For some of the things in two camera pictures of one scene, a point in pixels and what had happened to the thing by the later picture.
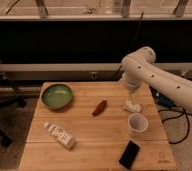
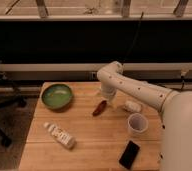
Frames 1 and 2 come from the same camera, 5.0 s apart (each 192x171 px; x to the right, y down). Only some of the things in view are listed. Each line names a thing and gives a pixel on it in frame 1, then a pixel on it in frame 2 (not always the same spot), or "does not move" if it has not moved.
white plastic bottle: (61, 135) does not move
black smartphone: (129, 154) does not move
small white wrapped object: (136, 107) does not move
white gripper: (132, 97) to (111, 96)
